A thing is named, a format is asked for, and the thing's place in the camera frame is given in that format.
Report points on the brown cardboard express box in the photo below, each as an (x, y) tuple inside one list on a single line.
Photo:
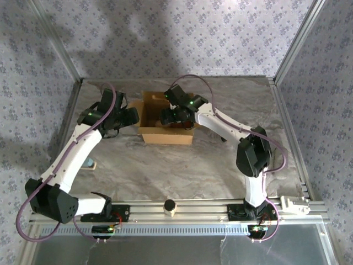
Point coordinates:
[(165, 138)]

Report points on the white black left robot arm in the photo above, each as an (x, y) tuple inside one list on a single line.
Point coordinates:
[(74, 154)]

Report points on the blue beige hand tool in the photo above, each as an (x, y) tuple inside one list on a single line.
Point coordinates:
[(88, 163)]

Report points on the black knob on beige base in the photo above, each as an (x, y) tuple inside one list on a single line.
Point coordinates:
[(170, 205)]

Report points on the shiny metal sheet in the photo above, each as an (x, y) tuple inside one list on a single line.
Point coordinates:
[(165, 251)]

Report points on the aluminium table side rail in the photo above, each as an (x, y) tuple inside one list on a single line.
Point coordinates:
[(285, 124), (74, 96)]

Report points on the aluminium frame post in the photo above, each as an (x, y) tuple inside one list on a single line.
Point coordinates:
[(298, 41), (58, 44)]

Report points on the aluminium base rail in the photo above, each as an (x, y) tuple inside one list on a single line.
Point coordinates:
[(198, 211)]

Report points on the white printed bracket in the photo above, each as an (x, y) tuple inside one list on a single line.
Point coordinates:
[(296, 205)]

